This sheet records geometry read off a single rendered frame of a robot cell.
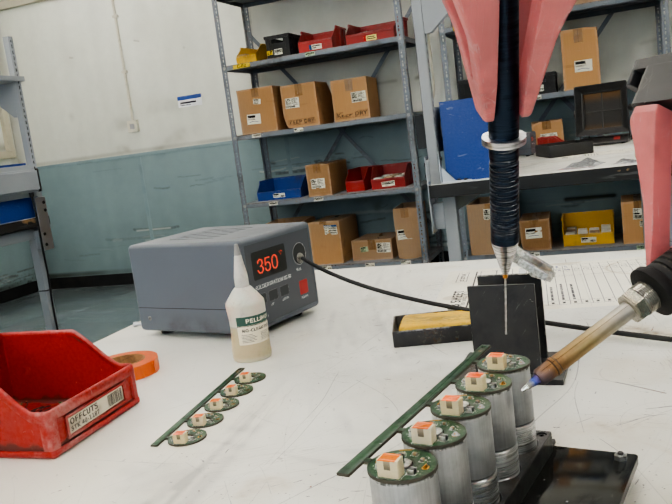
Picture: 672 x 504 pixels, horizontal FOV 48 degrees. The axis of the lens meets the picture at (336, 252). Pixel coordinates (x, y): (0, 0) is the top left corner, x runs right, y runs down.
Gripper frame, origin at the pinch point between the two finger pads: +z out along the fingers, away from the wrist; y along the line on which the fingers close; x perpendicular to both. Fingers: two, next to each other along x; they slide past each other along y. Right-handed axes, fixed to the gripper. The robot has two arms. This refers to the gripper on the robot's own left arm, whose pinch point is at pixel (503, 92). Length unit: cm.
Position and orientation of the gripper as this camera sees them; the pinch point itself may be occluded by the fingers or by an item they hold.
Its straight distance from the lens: 27.7
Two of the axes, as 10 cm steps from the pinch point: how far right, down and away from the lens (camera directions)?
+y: -9.9, 1.3, 0.1
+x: 0.5, 4.7, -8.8
